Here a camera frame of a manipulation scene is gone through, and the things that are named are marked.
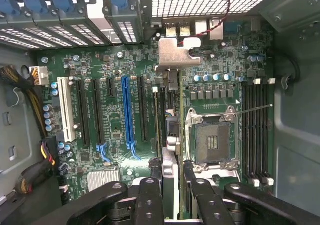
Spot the thin metal locking lever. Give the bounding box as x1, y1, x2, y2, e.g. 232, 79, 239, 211
234, 104, 274, 116

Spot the black RAM slot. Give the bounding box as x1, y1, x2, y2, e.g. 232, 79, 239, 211
262, 77, 276, 187
248, 78, 261, 188
241, 81, 251, 186
256, 81, 266, 186

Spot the green motherboard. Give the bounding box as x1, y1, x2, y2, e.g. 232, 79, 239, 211
34, 17, 276, 203

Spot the CPU socket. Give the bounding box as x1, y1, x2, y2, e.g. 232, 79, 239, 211
186, 106, 241, 173

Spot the short black expansion slot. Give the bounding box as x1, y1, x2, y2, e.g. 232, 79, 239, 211
106, 77, 116, 98

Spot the long black expansion slot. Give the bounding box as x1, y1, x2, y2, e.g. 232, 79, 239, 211
75, 78, 91, 148
136, 75, 149, 143
91, 78, 106, 146

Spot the white expansion slot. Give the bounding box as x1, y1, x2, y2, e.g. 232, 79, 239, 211
56, 76, 76, 143

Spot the silver chipset heatsink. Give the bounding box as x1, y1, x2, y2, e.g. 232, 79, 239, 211
86, 169, 121, 193

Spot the black braided power wire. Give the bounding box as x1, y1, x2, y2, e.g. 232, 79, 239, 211
0, 64, 50, 140
13, 136, 60, 196

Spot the red and black wire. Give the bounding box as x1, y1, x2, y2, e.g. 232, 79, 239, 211
176, 0, 232, 47

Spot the blue expansion slot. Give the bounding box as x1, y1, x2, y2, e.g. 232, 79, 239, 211
121, 75, 142, 161

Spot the open black PC case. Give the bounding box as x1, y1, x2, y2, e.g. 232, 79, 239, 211
0, 0, 320, 225

